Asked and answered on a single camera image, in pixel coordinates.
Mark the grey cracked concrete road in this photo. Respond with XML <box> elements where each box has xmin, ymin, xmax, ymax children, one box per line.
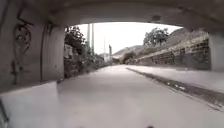
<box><xmin>0</xmin><ymin>64</ymin><xmax>224</xmax><ymax>128</ymax></box>

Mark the dark tree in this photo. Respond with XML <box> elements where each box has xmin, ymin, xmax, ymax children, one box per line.
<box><xmin>64</xmin><ymin>25</ymin><xmax>93</xmax><ymax>56</ymax></box>

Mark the pole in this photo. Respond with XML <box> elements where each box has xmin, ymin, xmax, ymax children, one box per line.
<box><xmin>90</xmin><ymin>22</ymin><xmax>95</xmax><ymax>56</ymax></box>
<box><xmin>86</xmin><ymin>23</ymin><xmax>91</xmax><ymax>48</ymax></box>
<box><xmin>108</xmin><ymin>44</ymin><xmax>114</xmax><ymax>64</ymax></box>

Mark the overgrown stone wall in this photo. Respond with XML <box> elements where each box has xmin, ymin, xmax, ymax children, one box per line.
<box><xmin>63</xmin><ymin>43</ymin><xmax>109</xmax><ymax>79</ymax></box>

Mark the bush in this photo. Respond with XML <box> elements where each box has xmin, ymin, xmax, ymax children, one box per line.
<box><xmin>121</xmin><ymin>50</ymin><xmax>138</xmax><ymax>64</ymax></box>

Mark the concrete underpass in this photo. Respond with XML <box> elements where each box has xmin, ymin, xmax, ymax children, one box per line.
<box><xmin>0</xmin><ymin>0</ymin><xmax>224</xmax><ymax>94</ymax></box>

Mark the hill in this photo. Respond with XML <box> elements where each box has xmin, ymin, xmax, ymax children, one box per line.
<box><xmin>112</xmin><ymin>27</ymin><xmax>210</xmax><ymax>63</ymax></box>

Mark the pale concrete pavement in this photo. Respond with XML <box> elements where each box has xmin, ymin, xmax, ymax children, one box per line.
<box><xmin>128</xmin><ymin>64</ymin><xmax>224</xmax><ymax>94</ymax></box>

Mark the dark gravel strip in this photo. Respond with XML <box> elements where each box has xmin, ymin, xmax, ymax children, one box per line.
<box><xmin>125</xmin><ymin>67</ymin><xmax>224</xmax><ymax>111</ymax></box>

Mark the stone retaining wall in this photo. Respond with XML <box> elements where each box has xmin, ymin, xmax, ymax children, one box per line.
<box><xmin>125</xmin><ymin>34</ymin><xmax>211</xmax><ymax>71</ymax></box>

